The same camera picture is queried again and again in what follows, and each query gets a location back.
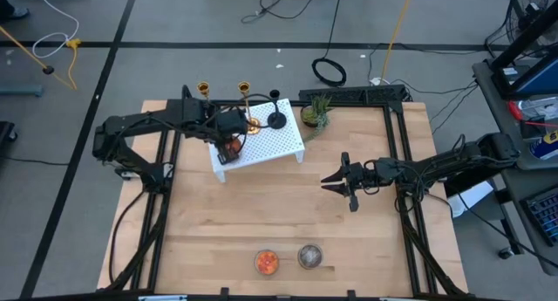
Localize black candlestick holder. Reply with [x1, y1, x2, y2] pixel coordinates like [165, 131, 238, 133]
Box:
[266, 89, 288, 131]

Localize red tool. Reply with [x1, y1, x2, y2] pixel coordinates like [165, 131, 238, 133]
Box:
[507, 100, 558, 130]

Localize coiled black cable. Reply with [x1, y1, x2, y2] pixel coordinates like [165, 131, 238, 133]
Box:
[310, 0, 349, 88]

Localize long yellow cable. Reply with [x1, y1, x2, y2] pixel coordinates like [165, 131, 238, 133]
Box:
[379, 0, 415, 85]

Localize yellow cord with plug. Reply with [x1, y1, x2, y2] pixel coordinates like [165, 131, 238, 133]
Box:
[0, 24, 84, 92]

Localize black keyboard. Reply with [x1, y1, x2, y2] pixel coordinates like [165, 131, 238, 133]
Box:
[521, 185, 558, 248]

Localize grey equipment cart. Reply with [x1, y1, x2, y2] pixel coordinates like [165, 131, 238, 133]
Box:
[472, 58, 558, 171]

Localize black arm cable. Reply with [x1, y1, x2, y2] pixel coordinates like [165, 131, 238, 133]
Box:
[107, 189, 147, 285]

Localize white box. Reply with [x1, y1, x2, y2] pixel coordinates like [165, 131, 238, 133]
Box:
[446, 181, 496, 219]

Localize potted succulent plant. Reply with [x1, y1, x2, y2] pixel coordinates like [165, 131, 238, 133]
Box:
[299, 94, 336, 143]

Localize grey table foot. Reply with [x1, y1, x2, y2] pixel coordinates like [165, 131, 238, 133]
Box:
[0, 85, 44, 98]

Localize black floor fan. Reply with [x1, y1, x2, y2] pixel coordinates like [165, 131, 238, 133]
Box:
[505, 0, 558, 60]

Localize person's shoe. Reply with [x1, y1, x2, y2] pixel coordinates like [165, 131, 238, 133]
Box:
[0, 0, 31, 23]

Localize grey candle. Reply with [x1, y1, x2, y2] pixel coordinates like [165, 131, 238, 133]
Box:
[297, 243, 324, 270]

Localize gold candlestick holder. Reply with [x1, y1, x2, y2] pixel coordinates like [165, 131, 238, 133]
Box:
[237, 80, 262, 136]
[196, 81, 212, 104]

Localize white floor cable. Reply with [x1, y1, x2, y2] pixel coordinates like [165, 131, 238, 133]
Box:
[31, 0, 81, 60]

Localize black aluminium table frame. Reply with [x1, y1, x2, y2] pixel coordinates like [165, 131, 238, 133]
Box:
[104, 85, 470, 301]

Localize thin black floor cable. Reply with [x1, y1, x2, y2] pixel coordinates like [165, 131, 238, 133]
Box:
[241, 0, 322, 25]

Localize orange candle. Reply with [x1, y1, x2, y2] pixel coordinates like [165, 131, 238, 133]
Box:
[254, 249, 281, 276]
[225, 136, 244, 157]

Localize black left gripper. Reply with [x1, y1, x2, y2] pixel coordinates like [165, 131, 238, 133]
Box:
[216, 108, 249, 166]

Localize blue and yellow can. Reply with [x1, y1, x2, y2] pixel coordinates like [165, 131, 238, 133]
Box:
[529, 130, 558, 161]

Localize white perforated metal shelf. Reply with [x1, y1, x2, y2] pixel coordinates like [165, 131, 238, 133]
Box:
[208, 98, 306, 184]

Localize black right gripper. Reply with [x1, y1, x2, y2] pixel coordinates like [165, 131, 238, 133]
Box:
[320, 151, 389, 214]

